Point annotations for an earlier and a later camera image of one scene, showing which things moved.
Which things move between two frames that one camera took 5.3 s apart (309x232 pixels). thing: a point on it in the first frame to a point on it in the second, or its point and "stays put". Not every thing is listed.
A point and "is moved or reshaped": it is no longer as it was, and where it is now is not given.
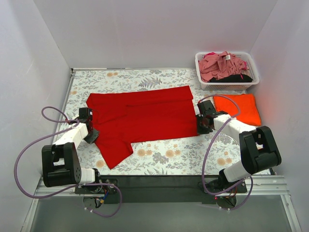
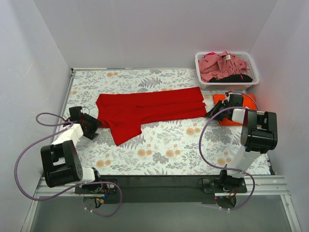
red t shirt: x=120 y=118 is moved or reshaped
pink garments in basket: x=214 y=65 stays put
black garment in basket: x=231 y=79 stays put
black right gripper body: x=201 y=124 to x=221 y=107
